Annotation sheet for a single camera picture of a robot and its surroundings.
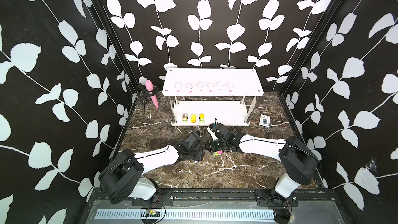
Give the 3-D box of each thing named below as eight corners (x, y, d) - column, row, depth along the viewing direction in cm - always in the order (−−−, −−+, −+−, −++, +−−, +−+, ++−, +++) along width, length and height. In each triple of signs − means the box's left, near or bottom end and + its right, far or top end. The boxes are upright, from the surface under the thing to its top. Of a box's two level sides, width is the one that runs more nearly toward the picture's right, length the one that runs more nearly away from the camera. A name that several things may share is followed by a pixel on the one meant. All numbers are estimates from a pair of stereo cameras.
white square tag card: (258, 125, 104) (259, 123, 102) (260, 115, 109) (261, 113, 107) (268, 128, 102) (269, 126, 100) (269, 118, 108) (270, 116, 106)
